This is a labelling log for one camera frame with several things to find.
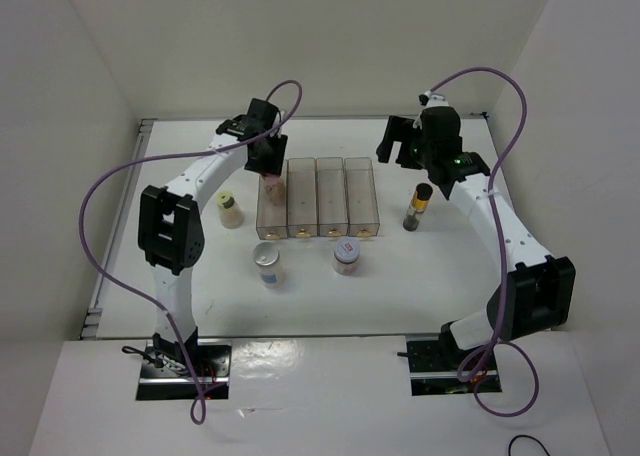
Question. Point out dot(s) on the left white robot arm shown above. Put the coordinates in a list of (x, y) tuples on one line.
[(170, 231)]

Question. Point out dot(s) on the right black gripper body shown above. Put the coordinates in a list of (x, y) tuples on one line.
[(407, 132)]

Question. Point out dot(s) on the silver lid blue label jar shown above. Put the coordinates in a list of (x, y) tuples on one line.
[(266, 257)]

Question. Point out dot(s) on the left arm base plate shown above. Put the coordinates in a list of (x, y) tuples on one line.
[(162, 379)]

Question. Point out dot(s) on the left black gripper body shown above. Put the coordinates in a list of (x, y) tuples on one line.
[(272, 158)]

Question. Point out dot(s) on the tall black cap bottle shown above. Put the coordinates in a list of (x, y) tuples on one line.
[(417, 206)]

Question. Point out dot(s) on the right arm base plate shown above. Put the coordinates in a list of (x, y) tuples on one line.
[(431, 373)]

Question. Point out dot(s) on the red label spice jar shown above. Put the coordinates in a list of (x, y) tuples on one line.
[(346, 255)]

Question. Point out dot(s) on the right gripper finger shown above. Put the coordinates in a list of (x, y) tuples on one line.
[(383, 151), (404, 158)]

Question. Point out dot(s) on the clear organizer bin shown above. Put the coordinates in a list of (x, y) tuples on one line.
[(302, 217), (271, 219), (332, 207), (362, 205)]

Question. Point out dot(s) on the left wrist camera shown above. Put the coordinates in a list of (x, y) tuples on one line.
[(262, 114)]

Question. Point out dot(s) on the yellow cap spice bottle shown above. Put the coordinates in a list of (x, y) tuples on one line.
[(230, 214)]

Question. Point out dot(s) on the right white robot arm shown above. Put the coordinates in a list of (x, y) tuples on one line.
[(536, 288)]

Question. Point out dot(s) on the pink cap spice bottle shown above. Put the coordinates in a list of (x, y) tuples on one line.
[(274, 188)]

